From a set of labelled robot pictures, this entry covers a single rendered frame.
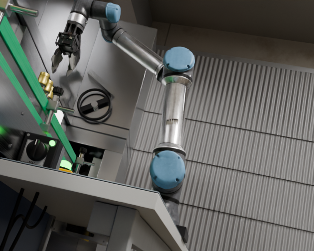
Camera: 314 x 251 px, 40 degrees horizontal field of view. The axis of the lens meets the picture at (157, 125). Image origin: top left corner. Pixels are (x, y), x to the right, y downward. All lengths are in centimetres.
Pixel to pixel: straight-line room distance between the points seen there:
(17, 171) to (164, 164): 66
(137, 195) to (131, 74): 202
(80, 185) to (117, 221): 10
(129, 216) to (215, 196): 357
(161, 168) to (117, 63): 148
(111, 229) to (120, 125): 184
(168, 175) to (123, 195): 63
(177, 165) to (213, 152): 309
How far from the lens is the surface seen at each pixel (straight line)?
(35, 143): 96
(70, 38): 173
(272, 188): 448
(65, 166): 129
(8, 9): 77
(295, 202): 448
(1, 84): 83
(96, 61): 285
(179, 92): 158
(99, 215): 88
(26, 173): 90
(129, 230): 86
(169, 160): 145
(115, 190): 83
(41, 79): 154
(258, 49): 512
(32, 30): 174
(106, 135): 266
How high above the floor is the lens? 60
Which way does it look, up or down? 19 degrees up
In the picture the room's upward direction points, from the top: 14 degrees clockwise
